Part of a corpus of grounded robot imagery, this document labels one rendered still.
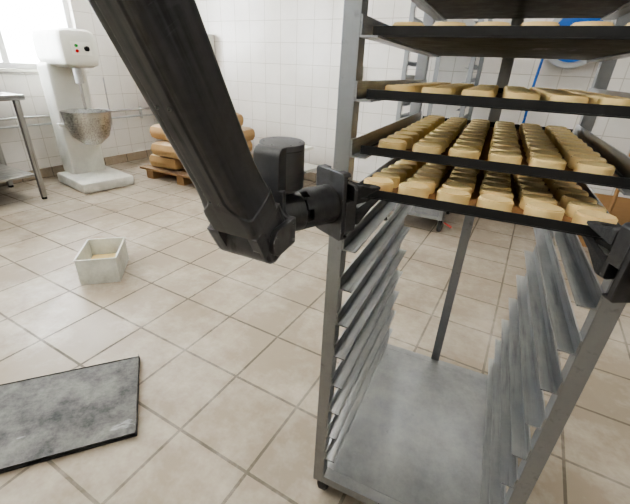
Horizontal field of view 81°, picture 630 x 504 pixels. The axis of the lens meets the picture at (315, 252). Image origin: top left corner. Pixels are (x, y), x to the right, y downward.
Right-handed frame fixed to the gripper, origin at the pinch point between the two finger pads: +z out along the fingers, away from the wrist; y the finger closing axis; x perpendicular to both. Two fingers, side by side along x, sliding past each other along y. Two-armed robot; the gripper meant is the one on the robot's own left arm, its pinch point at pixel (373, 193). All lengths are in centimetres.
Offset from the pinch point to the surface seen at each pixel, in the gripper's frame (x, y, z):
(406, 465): -4, -85, 21
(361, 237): 9.8, -13.8, 7.6
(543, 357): -22.9, -32.1, 28.6
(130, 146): 488, -85, 44
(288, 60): 333, 18, 188
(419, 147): 0.6, 6.2, 10.3
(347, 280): 9.0, -22.7, 4.0
